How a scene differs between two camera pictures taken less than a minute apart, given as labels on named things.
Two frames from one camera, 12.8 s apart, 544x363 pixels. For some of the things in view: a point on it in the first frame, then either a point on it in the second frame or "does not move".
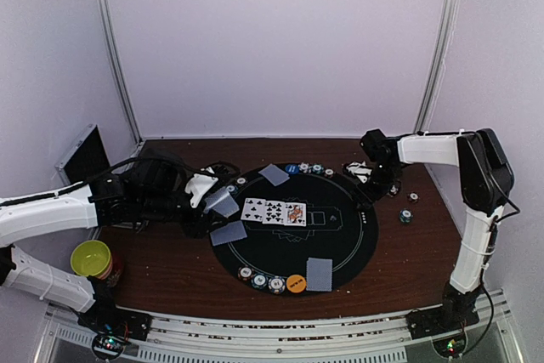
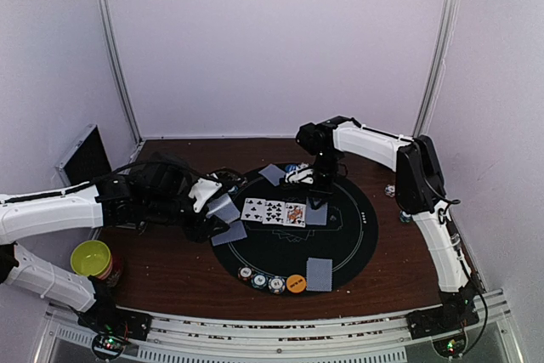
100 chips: (246, 273) does not move
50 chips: (258, 280) does not move
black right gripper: (365, 195) to (324, 189)
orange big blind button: (296, 283) does not move
